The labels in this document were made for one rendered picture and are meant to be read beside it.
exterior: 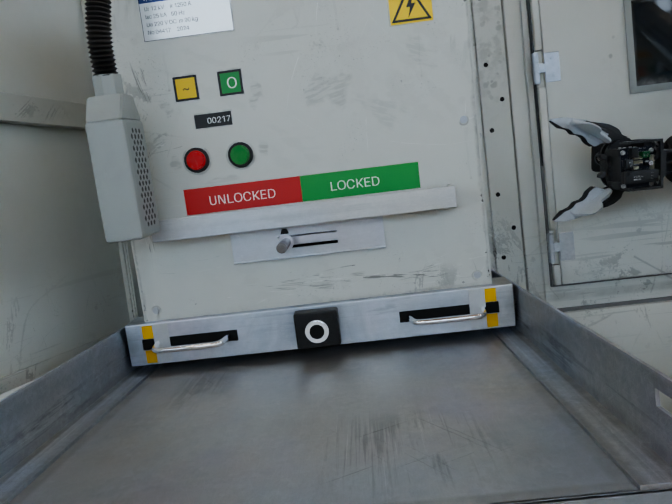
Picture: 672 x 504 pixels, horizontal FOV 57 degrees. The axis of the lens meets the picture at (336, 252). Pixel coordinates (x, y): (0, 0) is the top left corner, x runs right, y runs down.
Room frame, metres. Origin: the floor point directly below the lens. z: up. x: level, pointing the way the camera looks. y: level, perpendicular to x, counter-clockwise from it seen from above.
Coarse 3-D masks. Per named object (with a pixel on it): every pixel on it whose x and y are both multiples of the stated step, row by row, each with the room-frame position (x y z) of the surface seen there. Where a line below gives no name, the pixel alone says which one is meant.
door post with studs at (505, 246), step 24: (480, 0) 1.08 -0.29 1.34; (480, 24) 1.08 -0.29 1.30; (480, 48) 1.08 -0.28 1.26; (480, 72) 1.08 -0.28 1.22; (504, 72) 1.08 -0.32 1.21; (480, 96) 1.08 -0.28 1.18; (504, 96) 1.08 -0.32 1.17; (480, 120) 1.08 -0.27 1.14; (504, 120) 1.08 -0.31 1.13; (504, 144) 1.08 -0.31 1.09; (504, 168) 1.08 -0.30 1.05; (504, 192) 1.08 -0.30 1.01; (504, 216) 1.08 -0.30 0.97; (504, 240) 1.08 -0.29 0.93; (504, 264) 1.08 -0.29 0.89
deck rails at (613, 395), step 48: (528, 336) 0.80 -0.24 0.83; (576, 336) 0.61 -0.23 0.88; (48, 384) 0.65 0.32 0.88; (96, 384) 0.76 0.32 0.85; (576, 384) 0.61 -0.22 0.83; (624, 384) 0.50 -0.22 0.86; (0, 432) 0.56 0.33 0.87; (48, 432) 0.64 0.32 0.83; (624, 432) 0.49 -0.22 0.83; (0, 480) 0.54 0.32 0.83
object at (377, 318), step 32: (480, 288) 0.84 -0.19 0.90; (512, 288) 0.84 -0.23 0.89; (160, 320) 0.87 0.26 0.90; (192, 320) 0.86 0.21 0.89; (224, 320) 0.86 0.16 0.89; (256, 320) 0.85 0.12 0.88; (288, 320) 0.85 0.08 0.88; (352, 320) 0.85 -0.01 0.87; (384, 320) 0.85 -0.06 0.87; (512, 320) 0.84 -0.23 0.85; (192, 352) 0.86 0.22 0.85; (224, 352) 0.86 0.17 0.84; (256, 352) 0.86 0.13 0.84
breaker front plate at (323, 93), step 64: (128, 0) 0.84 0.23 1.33; (256, 0) 0.84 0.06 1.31; (320, 0) 0.83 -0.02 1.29; (384, 0) 0.83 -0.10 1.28; (448, 0) 0.83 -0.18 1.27; (128, 64) 0.85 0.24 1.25; (192, 64) 0.85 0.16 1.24; (256, 64) 0.84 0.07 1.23; (320, 64) 0.84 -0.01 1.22; (384, 64) 0.84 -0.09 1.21; (448, 64) 0.83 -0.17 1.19; (192, 128) 0.85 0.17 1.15; (256, 128) 0.85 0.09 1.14; (320, 128) 0.84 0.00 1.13; (384, 128) 0.84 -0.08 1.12; (448, 128) 0.84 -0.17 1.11; (384, 192) 0.85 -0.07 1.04; (192, 256) 0.86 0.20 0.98; (256, 256) 0.86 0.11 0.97; (320, 256) 0.86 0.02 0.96; (384, 256) 0.85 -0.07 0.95; (448, 256) 0.85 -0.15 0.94
